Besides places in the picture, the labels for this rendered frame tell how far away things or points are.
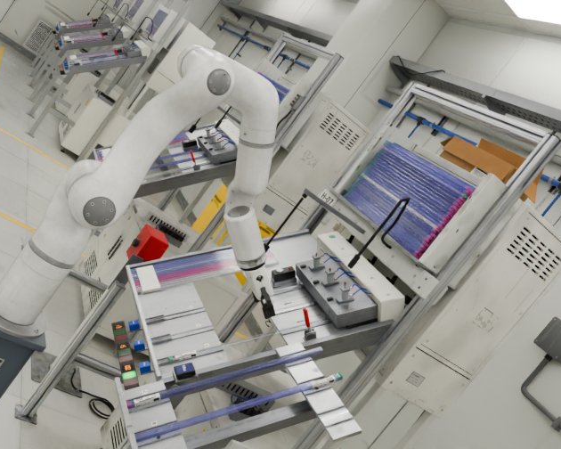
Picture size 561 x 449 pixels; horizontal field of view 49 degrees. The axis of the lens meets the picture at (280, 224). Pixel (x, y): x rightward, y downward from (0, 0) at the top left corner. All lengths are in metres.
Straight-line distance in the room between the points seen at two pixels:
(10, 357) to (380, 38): 4.14
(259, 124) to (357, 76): 3.66
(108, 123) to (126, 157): 4.83
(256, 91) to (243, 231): 0.37
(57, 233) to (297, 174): 1.89
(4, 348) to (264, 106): 0.84
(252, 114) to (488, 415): 2.30
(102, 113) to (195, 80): 4.88
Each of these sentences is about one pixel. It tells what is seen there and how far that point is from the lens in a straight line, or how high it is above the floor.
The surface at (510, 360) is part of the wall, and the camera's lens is 3.44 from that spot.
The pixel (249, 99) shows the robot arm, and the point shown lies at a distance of 1.51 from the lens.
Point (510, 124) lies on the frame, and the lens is 2.05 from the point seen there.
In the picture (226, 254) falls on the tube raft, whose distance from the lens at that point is 2.30.
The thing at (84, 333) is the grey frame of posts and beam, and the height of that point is 0.41.
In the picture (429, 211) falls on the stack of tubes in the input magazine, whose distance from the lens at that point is 1.93.
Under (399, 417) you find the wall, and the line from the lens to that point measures 3.73.
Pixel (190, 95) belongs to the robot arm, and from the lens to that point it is 1.41.
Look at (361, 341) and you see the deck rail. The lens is 1.88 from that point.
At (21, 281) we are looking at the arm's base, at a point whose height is 0.81.
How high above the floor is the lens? 1.45
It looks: 7 degrees down
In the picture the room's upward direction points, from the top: 37 degrees clockwise
